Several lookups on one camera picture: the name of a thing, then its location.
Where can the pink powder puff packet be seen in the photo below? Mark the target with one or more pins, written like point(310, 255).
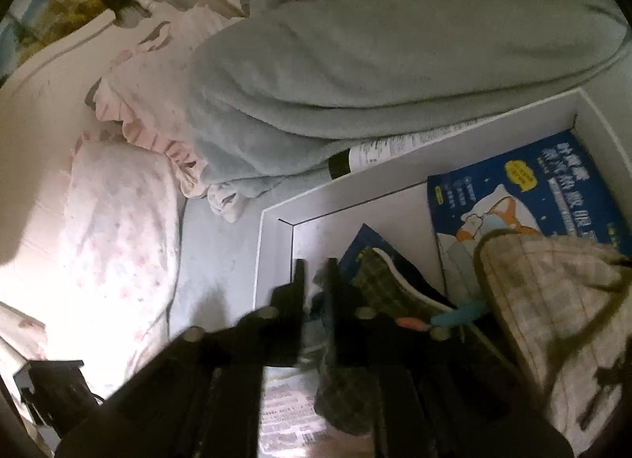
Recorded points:
point(288, 423)

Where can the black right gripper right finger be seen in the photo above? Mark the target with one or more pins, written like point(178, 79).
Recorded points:
point(357, 332)

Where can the green plaid slipper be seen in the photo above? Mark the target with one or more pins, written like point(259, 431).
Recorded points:
point(345, 397)

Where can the pink ruffled pillow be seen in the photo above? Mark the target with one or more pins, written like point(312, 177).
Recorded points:
point(145, 89)

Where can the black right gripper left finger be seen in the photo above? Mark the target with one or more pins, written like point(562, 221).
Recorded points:
point(272, 334)

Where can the white bed headboard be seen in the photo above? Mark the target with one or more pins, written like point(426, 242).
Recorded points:
point(43, 112)

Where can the blue packet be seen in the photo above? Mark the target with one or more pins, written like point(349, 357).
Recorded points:
point(352, 258)

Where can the white cardboard box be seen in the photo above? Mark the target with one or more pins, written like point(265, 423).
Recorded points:
point(450, 387)

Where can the blue eye mask box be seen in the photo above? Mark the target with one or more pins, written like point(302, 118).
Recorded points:
point(551, 187)

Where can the grey-green fleece blanket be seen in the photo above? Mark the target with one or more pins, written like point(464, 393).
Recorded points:
point(294, 83)

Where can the white floral pillow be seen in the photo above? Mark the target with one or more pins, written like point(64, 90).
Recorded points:
point(117, 257)

